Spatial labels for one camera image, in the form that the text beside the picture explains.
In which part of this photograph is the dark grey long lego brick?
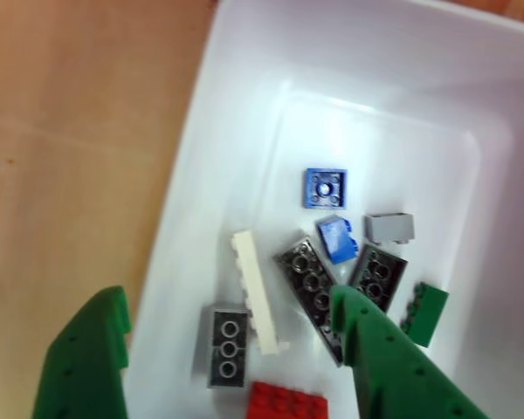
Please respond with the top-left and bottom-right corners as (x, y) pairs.
(272, 235), (347, 368)

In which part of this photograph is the white long lego plate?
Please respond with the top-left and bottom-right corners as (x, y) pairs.
(230, 230), (291, 355)

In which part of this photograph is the blue square lego brick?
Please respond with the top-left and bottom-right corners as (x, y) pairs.
(301, 168), (348, 210)
(315, 216), (362, 264)

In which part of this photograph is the light grey square lego brick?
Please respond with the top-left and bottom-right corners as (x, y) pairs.
(364, 211), (416, 245)

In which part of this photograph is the light grey two-by-four lego brick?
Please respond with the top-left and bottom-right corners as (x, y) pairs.
(194, 303), (251, 390)

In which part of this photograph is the red two-by-four lego brick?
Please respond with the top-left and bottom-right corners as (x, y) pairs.
(245, 381), (329, 419)

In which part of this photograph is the green oblong lego brick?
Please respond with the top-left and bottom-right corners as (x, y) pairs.
(399, 282), (450, 349)

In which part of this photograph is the white plastic bin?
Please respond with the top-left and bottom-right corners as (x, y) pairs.
(121, 0), (524, 419)

